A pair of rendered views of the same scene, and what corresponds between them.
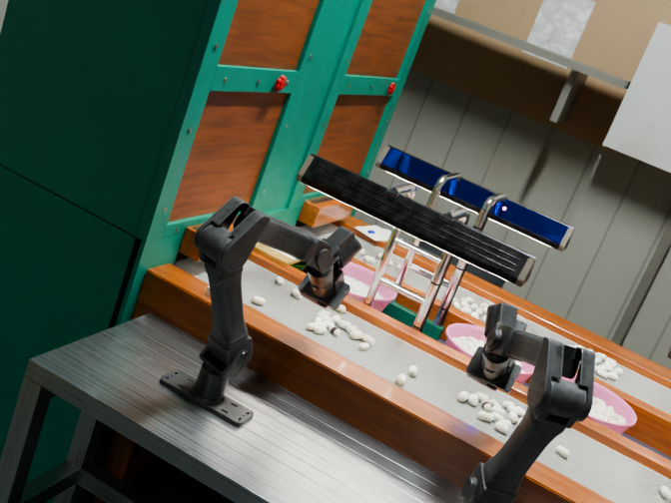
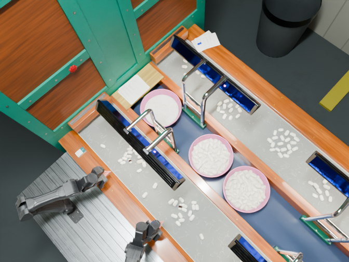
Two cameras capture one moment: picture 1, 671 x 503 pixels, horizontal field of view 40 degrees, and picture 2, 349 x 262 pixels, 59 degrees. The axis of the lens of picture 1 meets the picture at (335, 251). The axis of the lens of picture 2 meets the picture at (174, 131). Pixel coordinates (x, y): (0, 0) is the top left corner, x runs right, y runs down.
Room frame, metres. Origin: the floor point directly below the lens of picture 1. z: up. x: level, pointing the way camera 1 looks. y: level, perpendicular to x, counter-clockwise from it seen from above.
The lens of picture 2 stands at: (1.89, -0.61, 2.57)
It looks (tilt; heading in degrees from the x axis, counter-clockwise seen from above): 71 degrees down; 37
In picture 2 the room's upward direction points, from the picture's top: 11 degrees counter-clockwise
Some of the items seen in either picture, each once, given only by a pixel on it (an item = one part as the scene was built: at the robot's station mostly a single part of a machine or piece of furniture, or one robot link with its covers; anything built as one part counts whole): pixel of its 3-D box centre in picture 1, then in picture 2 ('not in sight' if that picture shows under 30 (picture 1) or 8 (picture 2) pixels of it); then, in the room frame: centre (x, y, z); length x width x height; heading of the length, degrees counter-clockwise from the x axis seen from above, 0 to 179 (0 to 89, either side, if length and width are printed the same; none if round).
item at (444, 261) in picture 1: (399, 275); (153, 141); (2.25, -0.18, 0.90); 0.20 x 0.19 x 0.45; 71
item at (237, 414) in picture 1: (212, 382); (67, 207); (1.69, 0.14, 0.71); 0.20 x 0.07 x 0.08; 73
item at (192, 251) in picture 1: (223, 236); (90, 112); (2.26, 0.29, 0.83); 0.30 x 0.06 x 0.07; 161
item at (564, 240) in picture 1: (472, 196); (213, 71); (2.70, -0.33, 1.08); 0.62 x 0.08 x 0.07; 71
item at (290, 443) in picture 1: (370, 436); (133, 213); (1.84, -0.22, 0.65); 1.20 x 0.90 x 0.04; 73
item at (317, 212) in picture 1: (328, 209); (169, 44); (2.90, 0.07, 0.83); 0.30 x 0.06 x 0.07; 161
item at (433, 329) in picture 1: (444, 252); (202, 95); (2.63, -0.30, 0.90); 0.20 x 0.19 x 0.45; 71
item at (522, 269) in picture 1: (413, 216); (137, 141); (2.17, -0.15, 1.08); 0.62 x 0.08 x 0.07; 71
